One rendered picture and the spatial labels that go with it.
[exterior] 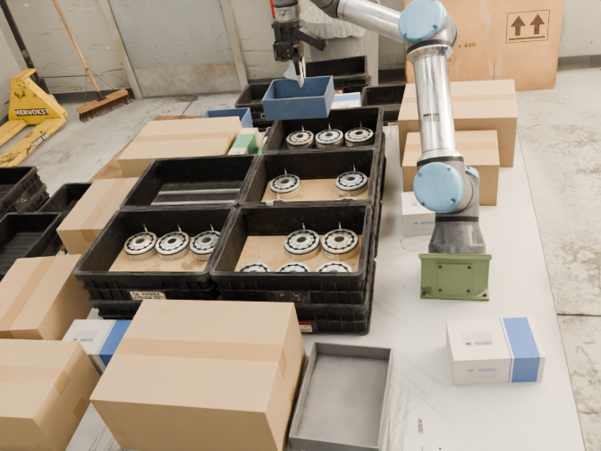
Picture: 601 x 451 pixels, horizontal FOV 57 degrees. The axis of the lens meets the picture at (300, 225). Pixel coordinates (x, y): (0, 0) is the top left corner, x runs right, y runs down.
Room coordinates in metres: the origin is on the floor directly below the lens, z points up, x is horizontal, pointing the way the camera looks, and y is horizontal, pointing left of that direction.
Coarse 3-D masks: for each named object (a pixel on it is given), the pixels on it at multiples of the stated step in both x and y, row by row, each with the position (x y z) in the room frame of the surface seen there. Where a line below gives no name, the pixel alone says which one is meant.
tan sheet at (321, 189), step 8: (304, 184) 1.56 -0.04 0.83; (312, 184) 1.55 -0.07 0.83; (320, 184) 1.54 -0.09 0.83; (328, 184) 1.53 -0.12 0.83; (368, 184) 1.48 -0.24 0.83; (304, 192) 1.51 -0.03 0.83; (312, 192) 1.50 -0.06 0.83; (320, 192) 1.49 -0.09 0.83; (328, 192) 1.48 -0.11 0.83; (336, 192) 1.47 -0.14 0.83; (264, 200) 1.51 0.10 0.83; (288, 200) 1.48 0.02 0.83; (296, 200) 1.47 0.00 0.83
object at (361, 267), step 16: (240, 208) 1.34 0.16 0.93; (256, 208) 1.33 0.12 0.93; (272, 208) 1.32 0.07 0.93; (368, 208) 1.22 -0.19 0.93; (368, 224) 1.15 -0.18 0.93; (224, 240) 1.21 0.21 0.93; (224, 272) 1.07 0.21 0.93; (240, 272) 1.06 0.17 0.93; (256, 272) 1.05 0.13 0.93; (272, 272) 1.04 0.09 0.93; (288, 272) 1.02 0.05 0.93; (304, 272) 1.01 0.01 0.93; (320, 272) 1.00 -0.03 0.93; (336, 272) 0.99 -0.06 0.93; (352, 272) 0.98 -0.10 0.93
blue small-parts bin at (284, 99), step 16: (288, 80) 1.72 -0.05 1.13; (304, 80) 1.71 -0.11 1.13; (320, 80) 1.69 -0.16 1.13; (272, 96) 1.69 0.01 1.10; (288, 96) 1.73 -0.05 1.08; (304, 96) 1.71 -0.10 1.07; (320, 96) 1.69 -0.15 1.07; (272, 112) 1.59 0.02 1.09; (288, 112) 1.58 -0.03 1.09; (304, 112) 1.56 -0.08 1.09; (320, 112) 1.54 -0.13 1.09
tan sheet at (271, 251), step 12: (252, 240) 1.31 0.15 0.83; (264, 240) 1.30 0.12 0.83; (276, 240) 1.29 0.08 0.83; (360, 240) 1.21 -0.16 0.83; (252, 252) 1.25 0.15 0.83; (264, 252) 1.24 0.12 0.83; (276, 252) 1.23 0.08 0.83; (240, 264) 1.21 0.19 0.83; (276, 264) 1.18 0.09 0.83; (312, 264) 1.15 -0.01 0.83; (348, 264) 1.12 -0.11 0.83
